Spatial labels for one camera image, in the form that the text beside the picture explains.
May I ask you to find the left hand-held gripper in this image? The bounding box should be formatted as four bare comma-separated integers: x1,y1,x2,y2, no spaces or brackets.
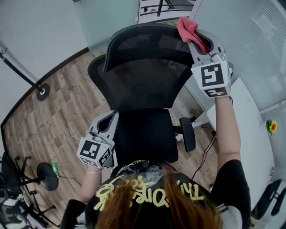
76,110,119,169

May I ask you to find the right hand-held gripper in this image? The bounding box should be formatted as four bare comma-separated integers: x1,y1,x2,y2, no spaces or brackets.
187,30,234,99

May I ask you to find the pink cloth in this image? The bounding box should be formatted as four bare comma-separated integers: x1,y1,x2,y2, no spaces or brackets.
177,17,212,54

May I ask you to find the black mesh office chair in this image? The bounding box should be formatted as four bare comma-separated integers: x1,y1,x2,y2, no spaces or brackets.
87,23,197,165

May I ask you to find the person's right forearm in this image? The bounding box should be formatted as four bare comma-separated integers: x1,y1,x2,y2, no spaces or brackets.
214,95,242,173

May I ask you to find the person's left forearm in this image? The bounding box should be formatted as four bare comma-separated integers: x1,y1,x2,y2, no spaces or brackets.
81,166,105,203

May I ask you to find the black chair with armrest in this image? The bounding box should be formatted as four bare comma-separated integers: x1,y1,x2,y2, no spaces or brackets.
251,178,286,221

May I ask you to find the green circuit board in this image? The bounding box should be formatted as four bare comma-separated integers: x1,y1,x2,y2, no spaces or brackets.
50,159,60,178

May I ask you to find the black pole stand round base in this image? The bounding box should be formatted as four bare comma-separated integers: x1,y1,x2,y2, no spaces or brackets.
0,48,51,102

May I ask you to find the black tripod stand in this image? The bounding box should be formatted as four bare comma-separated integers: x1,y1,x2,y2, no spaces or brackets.
0,152,57,227

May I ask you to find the white desk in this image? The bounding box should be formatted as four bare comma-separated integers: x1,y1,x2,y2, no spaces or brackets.
185,77,276,182

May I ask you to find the yellow sunflower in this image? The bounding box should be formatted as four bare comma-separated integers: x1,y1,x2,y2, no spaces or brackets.
266,119,278,135

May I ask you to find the black shirt with yellow print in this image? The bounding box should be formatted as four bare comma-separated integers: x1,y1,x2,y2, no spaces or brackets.
66,159,252,229

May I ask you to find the thin silver bracelet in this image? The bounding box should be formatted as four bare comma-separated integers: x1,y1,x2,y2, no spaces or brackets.
86,167,105,174

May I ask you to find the black floor cable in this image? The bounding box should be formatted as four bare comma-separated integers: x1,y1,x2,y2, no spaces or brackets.
191,131,218,181

